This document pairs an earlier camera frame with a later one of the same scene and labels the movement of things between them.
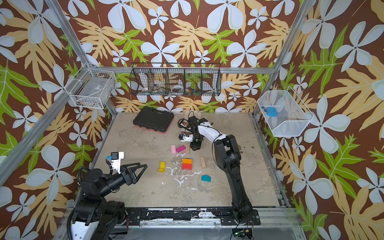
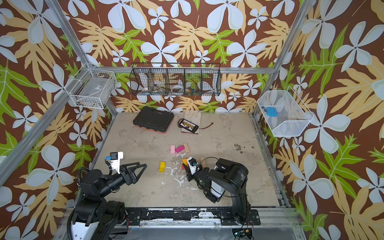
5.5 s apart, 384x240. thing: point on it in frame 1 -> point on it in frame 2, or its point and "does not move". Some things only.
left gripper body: [128, 180] does not move
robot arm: [228, 152] -> [228, 177]
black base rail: [137, 216] does not move
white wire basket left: [91, 88] does not move
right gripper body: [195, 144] -> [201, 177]
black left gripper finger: [131, 167] does not move
